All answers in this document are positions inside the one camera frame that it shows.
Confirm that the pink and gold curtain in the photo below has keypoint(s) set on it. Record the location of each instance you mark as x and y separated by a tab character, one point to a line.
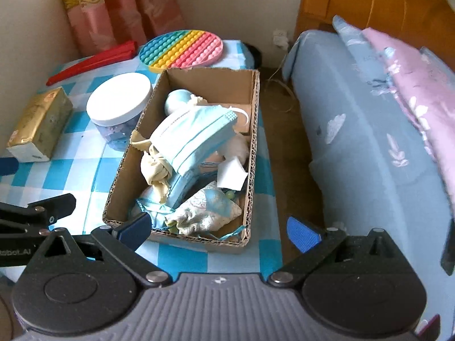
117	14

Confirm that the yellow cloth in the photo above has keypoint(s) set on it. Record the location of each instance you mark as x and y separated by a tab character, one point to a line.
156	174

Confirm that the rainbow pop bubble toy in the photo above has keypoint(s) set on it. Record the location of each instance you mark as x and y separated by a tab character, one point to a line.
181	49

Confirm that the black round bin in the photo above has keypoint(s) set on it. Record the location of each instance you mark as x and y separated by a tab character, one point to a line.
254	55

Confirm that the red folding fan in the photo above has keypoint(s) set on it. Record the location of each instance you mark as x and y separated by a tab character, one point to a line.
92	62

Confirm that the white wall plug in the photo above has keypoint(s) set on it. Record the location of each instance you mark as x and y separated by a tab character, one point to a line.
280	39

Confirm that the cream fluffy scrunchie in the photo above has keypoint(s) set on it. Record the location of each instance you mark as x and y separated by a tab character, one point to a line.
238	149

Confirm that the floral sachet with blue tassel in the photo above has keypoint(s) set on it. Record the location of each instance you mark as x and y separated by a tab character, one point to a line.
202	209

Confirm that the blue face mask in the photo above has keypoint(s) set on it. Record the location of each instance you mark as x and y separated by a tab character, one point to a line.
177	188
192	138

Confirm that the blue round plush toy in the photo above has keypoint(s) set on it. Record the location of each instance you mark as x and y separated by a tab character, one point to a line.
177	101

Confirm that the gold tissue pack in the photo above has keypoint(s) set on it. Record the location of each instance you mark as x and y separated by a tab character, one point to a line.
39	120

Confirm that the cardboard box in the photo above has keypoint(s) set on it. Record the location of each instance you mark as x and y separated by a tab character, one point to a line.
213	85

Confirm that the wooden bed headboard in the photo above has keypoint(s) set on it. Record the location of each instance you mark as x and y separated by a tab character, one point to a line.
373	3

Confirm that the blue patterned pillow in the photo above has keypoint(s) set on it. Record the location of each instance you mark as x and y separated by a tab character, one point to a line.
355	39

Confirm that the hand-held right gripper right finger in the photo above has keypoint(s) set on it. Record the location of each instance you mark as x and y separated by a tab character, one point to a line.
302	234

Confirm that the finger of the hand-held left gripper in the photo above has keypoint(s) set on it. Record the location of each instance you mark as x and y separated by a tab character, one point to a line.
7	167
53	207

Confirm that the pink floral pillow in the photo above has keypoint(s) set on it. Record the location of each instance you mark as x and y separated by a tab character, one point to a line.
419	88

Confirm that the clear jar with white lid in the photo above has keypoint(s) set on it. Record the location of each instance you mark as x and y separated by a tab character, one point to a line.
117	99

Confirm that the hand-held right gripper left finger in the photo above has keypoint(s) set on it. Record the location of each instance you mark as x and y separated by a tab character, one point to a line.
135	229

